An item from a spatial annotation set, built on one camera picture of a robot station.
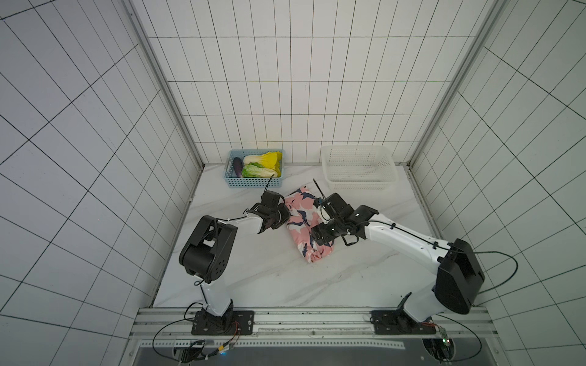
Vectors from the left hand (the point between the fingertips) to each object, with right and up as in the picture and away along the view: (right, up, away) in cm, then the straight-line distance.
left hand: (289, 216), depth 96 cm
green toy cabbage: (-16, +21, +11) cm, 29 cm away
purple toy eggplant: (-26, +23, +15) cm, 38 cm away
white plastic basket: (+37, +23, +21) cm, 48 cm away
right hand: (+9, -4, -14) cm, 17 cm away
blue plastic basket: (-8, +26, +14) cm, 31 cm away
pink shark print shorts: (+7, 0, +3) cm, 7 cm away
